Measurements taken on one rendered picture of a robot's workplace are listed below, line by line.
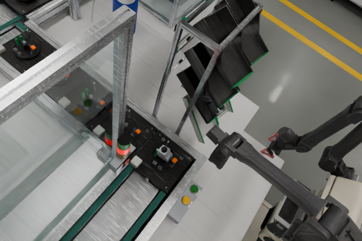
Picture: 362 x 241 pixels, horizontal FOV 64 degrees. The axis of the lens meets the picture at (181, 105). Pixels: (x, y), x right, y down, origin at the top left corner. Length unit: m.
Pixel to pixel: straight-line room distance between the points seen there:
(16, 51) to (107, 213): 1.01
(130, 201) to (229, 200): 0.54
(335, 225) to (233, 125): 1.03
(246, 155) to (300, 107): 2.38
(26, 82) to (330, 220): 0.85
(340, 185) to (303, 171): 1.63
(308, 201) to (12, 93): 0.82
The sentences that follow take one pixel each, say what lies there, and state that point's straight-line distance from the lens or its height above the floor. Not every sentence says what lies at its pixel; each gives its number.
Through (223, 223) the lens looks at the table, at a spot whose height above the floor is 0.86.
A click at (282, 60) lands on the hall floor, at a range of 3.64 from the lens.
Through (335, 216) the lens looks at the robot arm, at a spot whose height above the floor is 1.63.
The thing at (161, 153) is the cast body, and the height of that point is 1.09.
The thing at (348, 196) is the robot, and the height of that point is 1.37.
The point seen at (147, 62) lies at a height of 0.86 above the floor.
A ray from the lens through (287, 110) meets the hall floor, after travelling 3.27.
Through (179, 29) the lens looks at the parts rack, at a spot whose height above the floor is 1.63.
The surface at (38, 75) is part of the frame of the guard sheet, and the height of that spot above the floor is 1.99.
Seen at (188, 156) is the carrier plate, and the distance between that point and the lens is 1.55.
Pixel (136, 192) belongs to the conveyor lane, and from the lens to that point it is 1.52.
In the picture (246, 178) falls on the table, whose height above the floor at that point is 0.86.
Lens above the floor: 2.39
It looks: 58 degrees down
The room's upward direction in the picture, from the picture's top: 24 degrees clockwise
